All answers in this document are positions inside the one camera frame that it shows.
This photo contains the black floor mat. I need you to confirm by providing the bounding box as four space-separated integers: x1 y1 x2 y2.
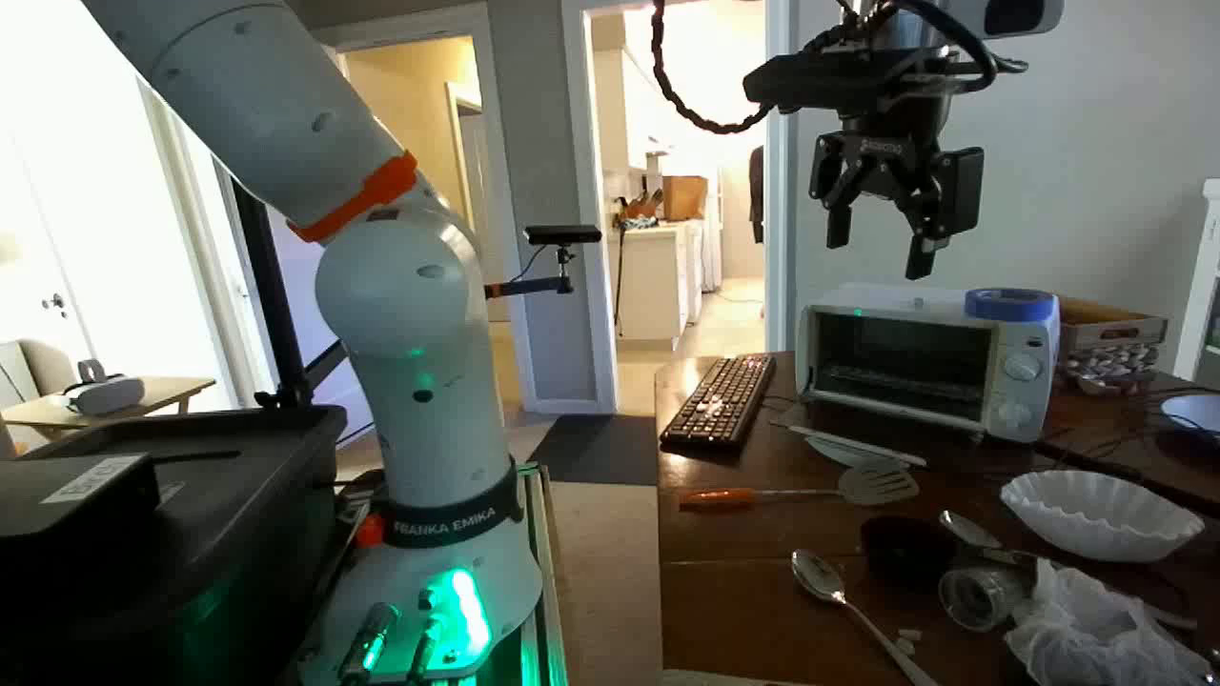
526 410 664 487

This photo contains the black cup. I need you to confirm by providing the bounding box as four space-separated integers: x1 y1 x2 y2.
858 511 964 596

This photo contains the white paper coffee filter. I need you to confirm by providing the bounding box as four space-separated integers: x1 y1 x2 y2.
995 466 1209 568

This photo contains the white VR headset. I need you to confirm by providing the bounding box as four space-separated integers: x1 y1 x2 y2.
60 357 154 424

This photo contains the beige armchair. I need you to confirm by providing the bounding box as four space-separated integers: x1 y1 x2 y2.
0 336 80 461

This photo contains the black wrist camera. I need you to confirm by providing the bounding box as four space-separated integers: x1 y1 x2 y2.
740 43 1031 126

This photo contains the black camera on stand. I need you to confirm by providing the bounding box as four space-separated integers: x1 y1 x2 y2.
483 220 607 305

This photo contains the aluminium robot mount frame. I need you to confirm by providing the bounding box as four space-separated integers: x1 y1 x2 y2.
507 461 577 686

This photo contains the large metal spoon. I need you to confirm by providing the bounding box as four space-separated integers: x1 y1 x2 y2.
787 545 942 686

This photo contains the blue plate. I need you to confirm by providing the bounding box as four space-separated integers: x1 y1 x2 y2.
1156 388 1220 449

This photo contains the black stand pole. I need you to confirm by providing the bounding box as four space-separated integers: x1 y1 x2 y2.
224 175 322 410

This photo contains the crumpled clear plastic bag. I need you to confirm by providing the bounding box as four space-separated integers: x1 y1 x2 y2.
1004 555 1220 686

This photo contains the black equipment case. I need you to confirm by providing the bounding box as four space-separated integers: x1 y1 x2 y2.
0 405 352 686

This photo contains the cardboard box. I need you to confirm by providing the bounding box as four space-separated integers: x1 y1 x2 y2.
1058 292 1171 357

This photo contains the clear glass jar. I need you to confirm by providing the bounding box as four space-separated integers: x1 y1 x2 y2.
936 555 1041 635

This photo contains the white kitchen counter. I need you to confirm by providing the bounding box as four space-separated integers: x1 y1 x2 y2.
615 216 727 350

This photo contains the white toaster oven body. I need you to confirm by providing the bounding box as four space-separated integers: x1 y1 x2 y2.
793 280 1065 449

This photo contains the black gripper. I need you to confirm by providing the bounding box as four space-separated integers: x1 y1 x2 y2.
807 108 993 286

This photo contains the black computer keyboard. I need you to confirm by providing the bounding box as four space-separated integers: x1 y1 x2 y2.
657 350 779 461

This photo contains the wooden side table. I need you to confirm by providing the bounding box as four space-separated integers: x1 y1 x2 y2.
0 375 221 449

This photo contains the small metal spoon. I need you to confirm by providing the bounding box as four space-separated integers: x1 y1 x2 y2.
937 508 1022 565

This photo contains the shiny crinkled tray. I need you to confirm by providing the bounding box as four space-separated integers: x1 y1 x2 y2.
1060 336 1164 402

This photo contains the orange handled slotted spatula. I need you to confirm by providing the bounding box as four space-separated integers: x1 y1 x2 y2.
676 461 923 513

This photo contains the black coiled cable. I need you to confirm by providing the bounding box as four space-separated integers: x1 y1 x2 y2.
647 0 773 136

